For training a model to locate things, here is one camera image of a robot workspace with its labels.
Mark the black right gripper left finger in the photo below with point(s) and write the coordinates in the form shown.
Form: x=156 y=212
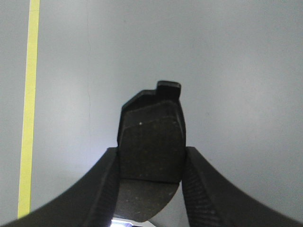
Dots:
x=90 y=202

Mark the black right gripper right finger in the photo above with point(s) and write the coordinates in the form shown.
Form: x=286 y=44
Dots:
x=212 y=201

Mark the dark brake pad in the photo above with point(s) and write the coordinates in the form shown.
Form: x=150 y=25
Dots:
x=152 y=151

